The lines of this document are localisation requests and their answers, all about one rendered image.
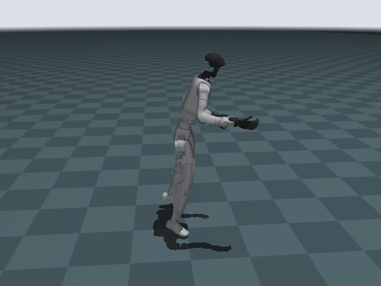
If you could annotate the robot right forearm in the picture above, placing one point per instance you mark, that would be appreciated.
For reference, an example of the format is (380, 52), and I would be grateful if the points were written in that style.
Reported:
(216, 121)

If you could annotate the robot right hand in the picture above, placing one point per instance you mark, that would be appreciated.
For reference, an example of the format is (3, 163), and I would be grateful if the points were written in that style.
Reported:
(244, 123)

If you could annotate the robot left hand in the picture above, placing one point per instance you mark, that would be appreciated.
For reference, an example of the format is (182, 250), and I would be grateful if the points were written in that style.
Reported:
(219, 115)

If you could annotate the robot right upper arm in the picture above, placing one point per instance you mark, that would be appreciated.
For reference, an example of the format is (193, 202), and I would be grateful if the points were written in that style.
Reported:
(203, 92)

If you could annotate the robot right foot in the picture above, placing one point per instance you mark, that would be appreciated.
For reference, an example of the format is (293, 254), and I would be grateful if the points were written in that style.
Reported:
(178, 228)

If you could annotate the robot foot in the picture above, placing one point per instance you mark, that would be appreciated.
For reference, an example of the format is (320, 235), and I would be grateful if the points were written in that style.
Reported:
(178, 228)
(165, 197)

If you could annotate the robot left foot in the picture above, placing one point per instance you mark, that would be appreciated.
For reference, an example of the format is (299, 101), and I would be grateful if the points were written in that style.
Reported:
(165, 197)

